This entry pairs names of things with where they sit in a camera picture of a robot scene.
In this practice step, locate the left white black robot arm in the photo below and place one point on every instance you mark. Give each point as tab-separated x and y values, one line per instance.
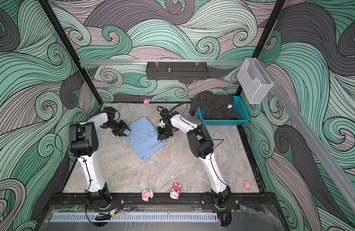
84	144

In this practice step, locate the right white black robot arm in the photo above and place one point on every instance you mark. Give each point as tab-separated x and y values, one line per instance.
202	147

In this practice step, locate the teal plastic basket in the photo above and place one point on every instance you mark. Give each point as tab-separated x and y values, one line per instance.
238	107

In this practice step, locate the clear plastic wall bin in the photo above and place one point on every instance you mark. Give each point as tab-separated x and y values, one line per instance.
255	79

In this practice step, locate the black frame post right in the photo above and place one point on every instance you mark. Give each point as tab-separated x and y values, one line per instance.
252	40

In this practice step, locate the black frame post left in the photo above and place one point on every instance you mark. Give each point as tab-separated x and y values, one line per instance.
61	33

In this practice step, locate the black frame post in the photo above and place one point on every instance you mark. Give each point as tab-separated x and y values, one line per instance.
252	40
61	33

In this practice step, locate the pink white figurine toy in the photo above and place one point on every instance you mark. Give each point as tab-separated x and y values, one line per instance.
147	194

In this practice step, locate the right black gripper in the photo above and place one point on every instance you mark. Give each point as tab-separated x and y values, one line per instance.
161	135

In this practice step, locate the aluminium wall rail right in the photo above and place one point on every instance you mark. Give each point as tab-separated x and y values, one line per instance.
295	101

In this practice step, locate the dark grey long sleeve shirt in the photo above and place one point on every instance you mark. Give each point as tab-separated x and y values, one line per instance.
216	107

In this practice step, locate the light blue long sleeve shirt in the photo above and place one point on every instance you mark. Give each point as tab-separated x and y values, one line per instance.
143	138

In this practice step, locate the white slotted cable duct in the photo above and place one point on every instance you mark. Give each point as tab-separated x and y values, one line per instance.
138	217

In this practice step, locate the aluminium wall rail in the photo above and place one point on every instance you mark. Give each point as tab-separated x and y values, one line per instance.
145	61
295	101

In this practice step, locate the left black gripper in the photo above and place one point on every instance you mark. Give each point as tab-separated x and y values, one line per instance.
124	126

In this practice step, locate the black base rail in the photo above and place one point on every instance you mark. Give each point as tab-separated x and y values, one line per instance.
200	200

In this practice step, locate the black perforated wall tray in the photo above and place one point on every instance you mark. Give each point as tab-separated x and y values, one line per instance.
177	71

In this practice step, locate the pink toy right edge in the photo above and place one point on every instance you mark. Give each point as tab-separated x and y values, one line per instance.
247	185

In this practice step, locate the aluminium wall rail back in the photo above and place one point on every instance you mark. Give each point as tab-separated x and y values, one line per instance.
145	61

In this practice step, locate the pink toy at back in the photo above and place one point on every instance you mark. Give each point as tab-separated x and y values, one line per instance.
147	101

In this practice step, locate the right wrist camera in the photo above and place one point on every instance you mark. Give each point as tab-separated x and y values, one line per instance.
162	124

